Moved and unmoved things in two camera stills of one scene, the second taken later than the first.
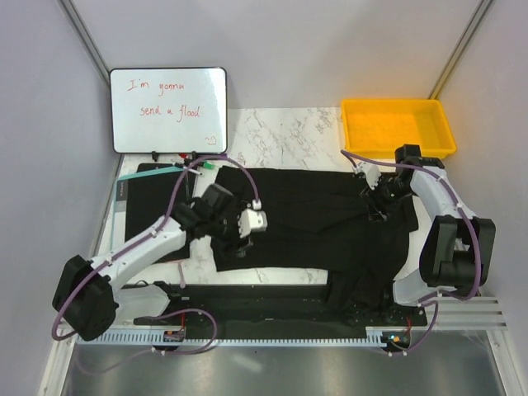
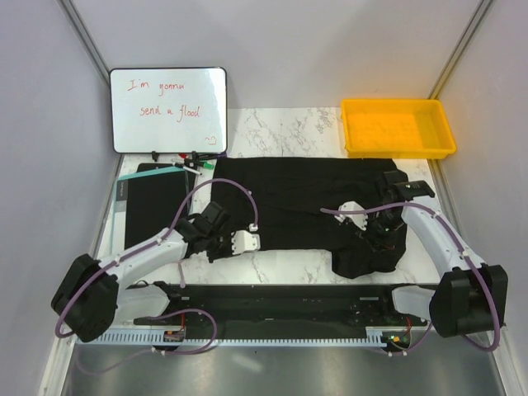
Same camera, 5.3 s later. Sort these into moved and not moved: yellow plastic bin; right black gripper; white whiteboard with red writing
Moved: right black gripper
Not moved: yellow plastic bin; white whiteboard with red writing
